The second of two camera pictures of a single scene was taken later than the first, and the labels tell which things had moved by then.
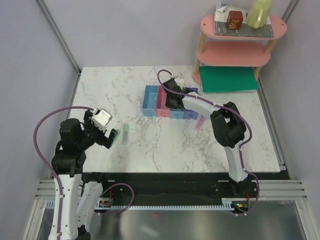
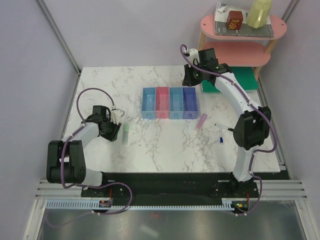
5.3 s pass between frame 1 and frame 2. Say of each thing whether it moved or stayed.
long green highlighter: stayed
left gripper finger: moved
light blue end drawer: stayed
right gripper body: moved
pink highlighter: stayed
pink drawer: stayed
